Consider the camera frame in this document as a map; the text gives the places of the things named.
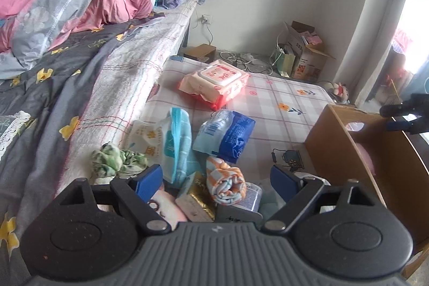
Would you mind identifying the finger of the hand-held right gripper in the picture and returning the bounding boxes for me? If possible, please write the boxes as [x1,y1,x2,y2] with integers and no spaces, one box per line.
[386,118,429,136]
[380,93,429,118]

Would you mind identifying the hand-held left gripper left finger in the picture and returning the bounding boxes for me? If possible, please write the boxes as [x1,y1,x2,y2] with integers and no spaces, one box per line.
[58,164,172,235]

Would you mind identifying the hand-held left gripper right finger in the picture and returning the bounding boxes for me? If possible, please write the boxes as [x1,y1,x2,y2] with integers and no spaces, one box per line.
[263,165,383,235]

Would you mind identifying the light blue wipes pack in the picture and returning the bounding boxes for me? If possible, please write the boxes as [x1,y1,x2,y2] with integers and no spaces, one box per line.
[168,107,194,185]

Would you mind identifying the gold tissue pack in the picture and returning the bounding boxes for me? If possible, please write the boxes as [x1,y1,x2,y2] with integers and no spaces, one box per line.
[175,171,217,222]

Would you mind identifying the orange striped sock bundle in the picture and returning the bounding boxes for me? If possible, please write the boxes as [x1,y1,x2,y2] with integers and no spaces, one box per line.
[205,156,247,206]

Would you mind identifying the blue tissue pack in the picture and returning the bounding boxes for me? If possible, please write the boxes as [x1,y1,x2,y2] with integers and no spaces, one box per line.
[192,109,256,165]

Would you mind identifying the pink plush pouch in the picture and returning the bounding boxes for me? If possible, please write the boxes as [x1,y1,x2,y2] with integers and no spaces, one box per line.
[151,188,189,224]

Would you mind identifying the white pack with blue label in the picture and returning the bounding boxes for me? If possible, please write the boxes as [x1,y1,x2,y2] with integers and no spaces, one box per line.
[239,182,264,212]

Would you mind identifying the green fabric scrunchie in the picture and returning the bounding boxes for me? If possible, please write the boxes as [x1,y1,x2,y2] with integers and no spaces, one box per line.
[91,143,149,180]

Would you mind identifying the white pack with yellow print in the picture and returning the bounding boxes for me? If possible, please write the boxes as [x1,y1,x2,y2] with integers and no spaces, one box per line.
[123,118,173,160]

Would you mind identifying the plush toy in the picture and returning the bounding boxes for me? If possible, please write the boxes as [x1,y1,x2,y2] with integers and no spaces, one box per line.
[330,82,351,103]

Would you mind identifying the checked floral mat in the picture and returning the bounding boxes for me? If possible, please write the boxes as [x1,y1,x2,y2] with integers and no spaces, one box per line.
[142,55,336,224]

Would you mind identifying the large open cardboard box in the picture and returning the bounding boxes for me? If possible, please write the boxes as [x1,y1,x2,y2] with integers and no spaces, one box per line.
[283,21,336,81]

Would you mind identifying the white woven blanket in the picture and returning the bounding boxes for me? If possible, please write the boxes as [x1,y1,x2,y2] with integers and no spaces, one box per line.
[56,0,199,194]

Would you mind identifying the green paper bag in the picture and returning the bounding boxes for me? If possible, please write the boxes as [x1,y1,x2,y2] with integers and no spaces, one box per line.
[275,44,297,77]

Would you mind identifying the pink wet wipes pack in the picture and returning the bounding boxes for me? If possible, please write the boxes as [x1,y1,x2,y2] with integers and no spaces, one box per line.
[177,60,250,111]

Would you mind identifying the grey floral bedsheet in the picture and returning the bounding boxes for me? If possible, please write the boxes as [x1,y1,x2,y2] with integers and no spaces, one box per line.
[0,17,168,286]

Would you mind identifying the small cardboard box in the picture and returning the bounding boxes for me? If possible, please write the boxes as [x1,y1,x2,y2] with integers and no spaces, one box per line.
[183,44,217,63]

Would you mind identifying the white lace cloth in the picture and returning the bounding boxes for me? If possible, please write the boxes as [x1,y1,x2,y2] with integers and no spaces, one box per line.
[0,110,31,159]

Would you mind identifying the white cables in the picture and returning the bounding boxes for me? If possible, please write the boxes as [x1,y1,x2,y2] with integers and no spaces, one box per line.
[205,23,280,76]

